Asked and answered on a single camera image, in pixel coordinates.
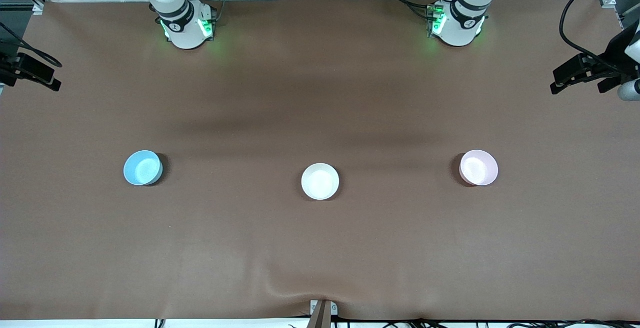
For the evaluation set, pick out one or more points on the white bowl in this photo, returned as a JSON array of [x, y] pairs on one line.
[[320, 182]]

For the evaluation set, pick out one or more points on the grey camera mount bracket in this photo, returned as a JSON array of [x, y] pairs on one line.
[[322, 313]]

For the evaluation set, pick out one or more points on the brown table mat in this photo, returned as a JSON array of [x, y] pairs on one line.
[[320, 92]]

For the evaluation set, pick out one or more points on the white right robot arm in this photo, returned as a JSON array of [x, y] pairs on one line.
[[182, 27]]

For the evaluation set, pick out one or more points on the pink bowl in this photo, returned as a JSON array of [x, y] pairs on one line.
[[478, 168]]

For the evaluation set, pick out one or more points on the blue bowl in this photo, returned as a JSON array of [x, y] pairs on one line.
[[142, 168]]

